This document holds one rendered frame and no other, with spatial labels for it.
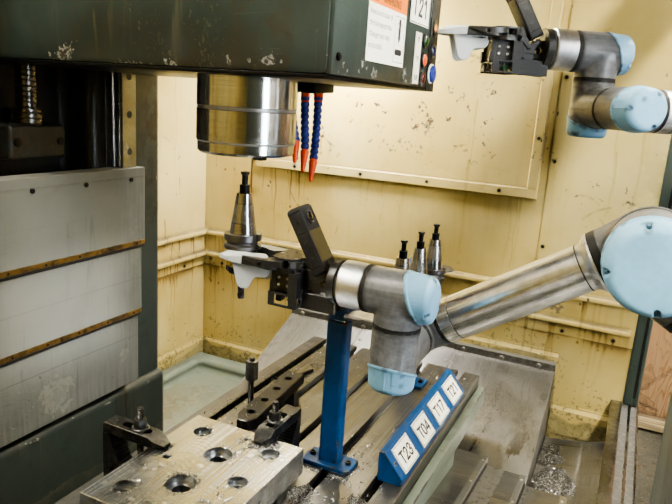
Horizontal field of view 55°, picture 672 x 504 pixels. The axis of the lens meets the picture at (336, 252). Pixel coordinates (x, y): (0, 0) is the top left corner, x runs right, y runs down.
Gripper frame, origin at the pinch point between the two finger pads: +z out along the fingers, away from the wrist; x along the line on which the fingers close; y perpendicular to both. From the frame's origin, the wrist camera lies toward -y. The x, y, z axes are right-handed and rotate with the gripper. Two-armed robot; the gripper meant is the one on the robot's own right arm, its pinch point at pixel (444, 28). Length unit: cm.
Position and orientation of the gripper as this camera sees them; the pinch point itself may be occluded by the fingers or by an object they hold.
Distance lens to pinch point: 126.1
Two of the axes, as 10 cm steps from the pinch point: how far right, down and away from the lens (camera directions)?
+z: -9.9, -0.5, -0.9
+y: -0.7, 9.7, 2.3
